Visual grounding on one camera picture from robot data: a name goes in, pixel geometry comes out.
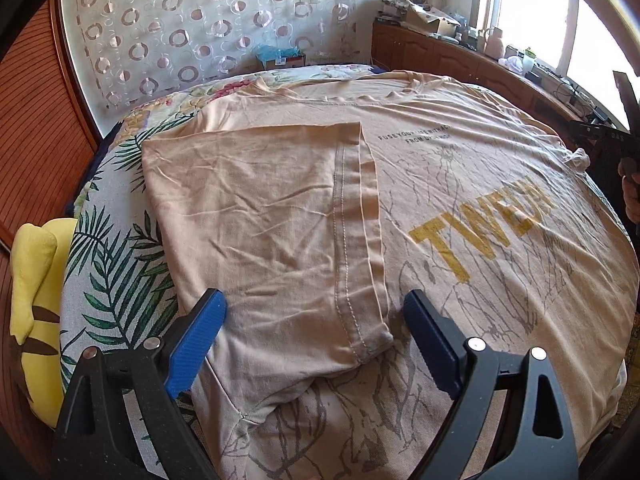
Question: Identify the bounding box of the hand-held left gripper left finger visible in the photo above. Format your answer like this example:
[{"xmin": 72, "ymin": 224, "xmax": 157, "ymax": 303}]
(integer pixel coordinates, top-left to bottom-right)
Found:
[{"xmin": 50, "ymin": 288, "xmax": 228, "ymax": 480}]

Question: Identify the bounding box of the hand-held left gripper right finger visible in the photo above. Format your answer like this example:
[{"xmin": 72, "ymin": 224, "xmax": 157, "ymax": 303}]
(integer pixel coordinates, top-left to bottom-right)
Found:
[{"xmin": 402, "ymin": 289, "xmax": 581, "ymax": 480}]

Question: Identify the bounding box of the beige printed t-shirt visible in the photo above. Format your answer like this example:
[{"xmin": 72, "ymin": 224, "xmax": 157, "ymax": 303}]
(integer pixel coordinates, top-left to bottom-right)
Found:
[{"xmin": 141, "ymin": 72, "xmax": 632, "ymax": 480}]

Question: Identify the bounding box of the person's right hand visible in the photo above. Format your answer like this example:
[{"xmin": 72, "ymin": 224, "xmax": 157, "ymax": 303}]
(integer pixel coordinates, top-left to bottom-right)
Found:
[{"xmin": 619, "ymin": 157, "xmax": 640, "ymax": 226}]

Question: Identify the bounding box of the palm leaf print blanket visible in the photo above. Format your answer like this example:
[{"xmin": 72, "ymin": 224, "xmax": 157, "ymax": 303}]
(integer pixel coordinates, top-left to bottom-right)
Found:
[{"xmin": 59, "ymin": 110, "xmax": 201, "ymax": 480}]

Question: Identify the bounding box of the white bottle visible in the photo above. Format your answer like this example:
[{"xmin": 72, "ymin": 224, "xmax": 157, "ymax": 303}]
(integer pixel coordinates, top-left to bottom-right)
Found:
[{"xmin": 484, "ymin": 27, "xmax": 505, "ymax": 57}]

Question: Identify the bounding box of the window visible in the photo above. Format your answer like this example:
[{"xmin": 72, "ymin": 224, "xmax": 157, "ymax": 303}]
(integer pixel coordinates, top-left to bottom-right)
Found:
[{"xmin": 475, "ymin": 0, "xmax": 640, "ymax": 126}]

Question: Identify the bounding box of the yellow plush toy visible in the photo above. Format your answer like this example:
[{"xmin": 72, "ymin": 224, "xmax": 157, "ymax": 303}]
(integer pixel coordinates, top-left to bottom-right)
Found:
[{"xmin": 9, "ymin": 217, "xmax": 78, "ymax": 428}]

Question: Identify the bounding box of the wooden cabinet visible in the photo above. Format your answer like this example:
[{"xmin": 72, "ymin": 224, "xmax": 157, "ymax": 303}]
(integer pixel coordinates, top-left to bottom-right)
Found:
[{"xmin": 371, "ymin": 20, "xmax": 611, "ymax": 126}]

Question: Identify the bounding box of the open cardboard box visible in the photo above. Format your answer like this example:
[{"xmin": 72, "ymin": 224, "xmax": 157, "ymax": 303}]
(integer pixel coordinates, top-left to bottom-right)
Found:
[{"xmin": 404, "ymin": 4, "xmax": 461, "ymax": 35}]

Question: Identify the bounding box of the floral pillow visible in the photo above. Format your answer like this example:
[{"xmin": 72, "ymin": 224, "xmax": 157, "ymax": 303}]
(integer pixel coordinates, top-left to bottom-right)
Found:
[{"xmin": 120, "ymin": 64, "xmax": 381, "ymax": 136}]

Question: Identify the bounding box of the wooden slatted wardrobe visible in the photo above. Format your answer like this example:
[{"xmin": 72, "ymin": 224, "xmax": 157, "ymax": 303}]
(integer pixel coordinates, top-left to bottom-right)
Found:
[{"xmin": 0, "ymin": 0, "xmax": 101, "ymax": 480}]

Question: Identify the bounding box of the box with blue bag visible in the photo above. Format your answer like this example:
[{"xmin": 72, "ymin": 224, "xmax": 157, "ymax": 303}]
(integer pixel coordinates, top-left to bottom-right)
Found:
[{"xmin": 256, "ymin": 44, "xmax": 307, "ymax": 70}]

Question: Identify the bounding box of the sheer circle pattern curtain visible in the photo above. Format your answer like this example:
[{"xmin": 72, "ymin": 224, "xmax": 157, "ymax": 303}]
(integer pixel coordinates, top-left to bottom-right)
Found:
[{"xmin": 60, "ymin": 0, "xmax": 436, "ymax": 111}]

